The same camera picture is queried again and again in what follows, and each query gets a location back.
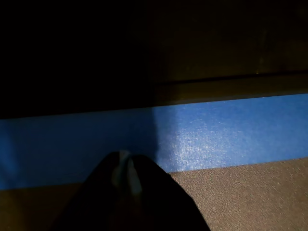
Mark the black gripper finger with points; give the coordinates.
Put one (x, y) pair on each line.
(101, 197)
(163, 207)

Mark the blue tape strip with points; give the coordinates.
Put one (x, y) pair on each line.
(216, 134)

